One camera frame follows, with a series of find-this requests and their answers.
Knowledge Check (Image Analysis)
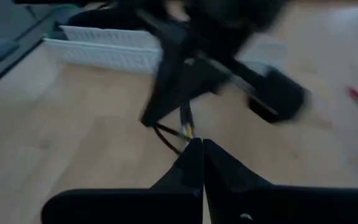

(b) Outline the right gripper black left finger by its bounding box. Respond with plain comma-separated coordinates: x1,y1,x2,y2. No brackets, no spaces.
41,139,204,224

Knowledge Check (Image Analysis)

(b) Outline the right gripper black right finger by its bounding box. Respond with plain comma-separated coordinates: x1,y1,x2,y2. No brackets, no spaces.
203,139,358,224

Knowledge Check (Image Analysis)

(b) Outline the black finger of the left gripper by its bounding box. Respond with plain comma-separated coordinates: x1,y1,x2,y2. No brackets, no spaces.
140,34,195,127
197,58,310,124

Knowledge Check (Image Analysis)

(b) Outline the long black zip tie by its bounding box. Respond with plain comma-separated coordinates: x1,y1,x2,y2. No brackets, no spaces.
152,99,197,156

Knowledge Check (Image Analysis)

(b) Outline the white slotted cable duct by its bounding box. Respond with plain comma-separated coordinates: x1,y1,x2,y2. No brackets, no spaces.
43,24,288,77

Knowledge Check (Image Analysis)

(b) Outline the yellow wire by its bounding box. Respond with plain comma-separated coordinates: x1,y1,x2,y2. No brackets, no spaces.
181,123,196,140

